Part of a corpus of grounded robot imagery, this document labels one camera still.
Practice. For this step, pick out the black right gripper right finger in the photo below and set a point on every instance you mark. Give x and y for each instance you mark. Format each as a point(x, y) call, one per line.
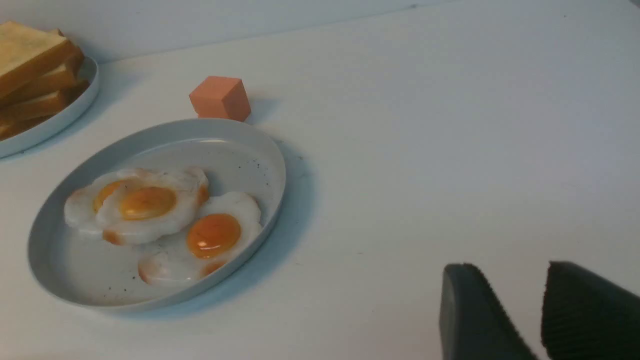
point(587, 317)

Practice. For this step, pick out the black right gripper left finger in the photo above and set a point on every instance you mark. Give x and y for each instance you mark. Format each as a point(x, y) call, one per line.
point(473, 324)

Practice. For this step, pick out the fried egg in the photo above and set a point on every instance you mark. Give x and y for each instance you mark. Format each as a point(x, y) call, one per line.
point(139, 206)
point(80, 210)
point(224, 226)

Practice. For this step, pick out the toast slice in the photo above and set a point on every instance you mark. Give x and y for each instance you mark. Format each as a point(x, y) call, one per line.
point(27, 53)
point(61, 77)
point(14, 128)
point(43, 106)

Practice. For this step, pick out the orange cube block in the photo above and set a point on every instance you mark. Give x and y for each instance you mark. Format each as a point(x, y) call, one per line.
point(221, 97)

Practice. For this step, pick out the grey speckled egg plate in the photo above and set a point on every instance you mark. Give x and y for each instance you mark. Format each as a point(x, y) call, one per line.
point(94, 274)

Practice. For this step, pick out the light blue bread plate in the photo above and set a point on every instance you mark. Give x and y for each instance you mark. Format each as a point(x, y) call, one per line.
point(49, 128)

